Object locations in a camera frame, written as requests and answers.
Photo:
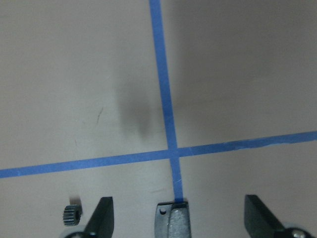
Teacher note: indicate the left gripper black left-cam left finger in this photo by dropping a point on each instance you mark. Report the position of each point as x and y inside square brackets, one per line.
[101, 223]

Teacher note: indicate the left gripper black left-cam right finger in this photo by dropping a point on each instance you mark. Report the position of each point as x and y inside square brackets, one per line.
[259, 221]

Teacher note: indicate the small black gear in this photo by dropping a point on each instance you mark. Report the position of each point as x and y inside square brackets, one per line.
[72, 215]

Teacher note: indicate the dark grey brake pad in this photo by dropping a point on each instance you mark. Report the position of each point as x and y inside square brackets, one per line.
[172, 220]

